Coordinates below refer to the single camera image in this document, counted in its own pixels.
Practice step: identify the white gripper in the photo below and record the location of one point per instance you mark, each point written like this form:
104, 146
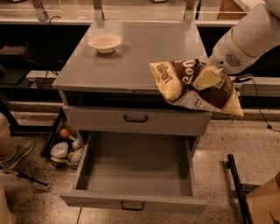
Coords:
227, 57

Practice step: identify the brown chip bag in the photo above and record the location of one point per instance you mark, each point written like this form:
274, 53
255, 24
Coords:
174, 81

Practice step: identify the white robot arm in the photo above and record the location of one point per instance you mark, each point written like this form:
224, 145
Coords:
254, 35

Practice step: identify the grey drawer cabinet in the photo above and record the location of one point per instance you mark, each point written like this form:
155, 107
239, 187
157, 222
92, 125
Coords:
122, 79

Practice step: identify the open grey bottom drawer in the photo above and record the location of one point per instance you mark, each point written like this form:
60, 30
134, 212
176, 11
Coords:
136, 172

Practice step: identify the closed grey middle drawer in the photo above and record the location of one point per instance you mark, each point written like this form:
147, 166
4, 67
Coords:
135, 120

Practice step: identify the black metal bar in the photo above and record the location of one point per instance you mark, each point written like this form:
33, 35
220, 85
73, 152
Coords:
245, 214

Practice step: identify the white paper bowl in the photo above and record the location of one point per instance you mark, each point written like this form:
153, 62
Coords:
105, 42

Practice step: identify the cardboard box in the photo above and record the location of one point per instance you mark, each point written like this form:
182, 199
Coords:
264, 202

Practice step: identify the red apple in crate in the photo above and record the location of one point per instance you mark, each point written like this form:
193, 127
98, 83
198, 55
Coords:
65, 133

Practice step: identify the white bowl in crate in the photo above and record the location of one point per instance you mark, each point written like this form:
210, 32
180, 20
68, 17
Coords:
59, 150

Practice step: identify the grey sneaker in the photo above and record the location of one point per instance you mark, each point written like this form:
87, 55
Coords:
21, 150

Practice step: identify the black stick on floor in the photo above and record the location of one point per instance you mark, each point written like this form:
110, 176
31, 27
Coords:
23, 176

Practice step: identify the beige trouser leg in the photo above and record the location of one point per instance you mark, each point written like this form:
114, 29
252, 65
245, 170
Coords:
7, 145

